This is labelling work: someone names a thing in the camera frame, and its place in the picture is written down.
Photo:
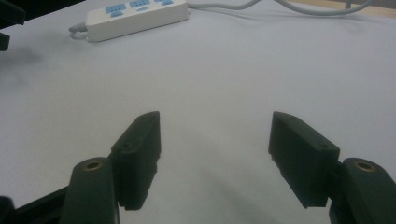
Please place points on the white power strip blue sockets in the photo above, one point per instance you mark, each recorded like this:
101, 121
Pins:
137, 21

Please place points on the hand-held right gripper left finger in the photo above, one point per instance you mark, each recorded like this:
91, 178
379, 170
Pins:
137, 155

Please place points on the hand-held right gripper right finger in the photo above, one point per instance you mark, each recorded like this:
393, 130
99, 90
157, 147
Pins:
305, 155

